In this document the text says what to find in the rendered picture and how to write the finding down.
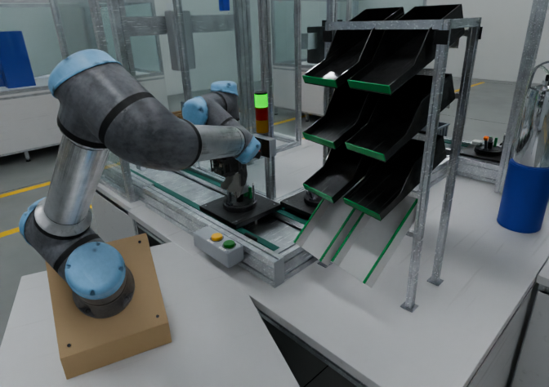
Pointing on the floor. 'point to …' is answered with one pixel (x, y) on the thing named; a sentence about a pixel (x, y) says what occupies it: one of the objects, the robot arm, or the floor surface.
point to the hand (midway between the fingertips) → (238, 193)
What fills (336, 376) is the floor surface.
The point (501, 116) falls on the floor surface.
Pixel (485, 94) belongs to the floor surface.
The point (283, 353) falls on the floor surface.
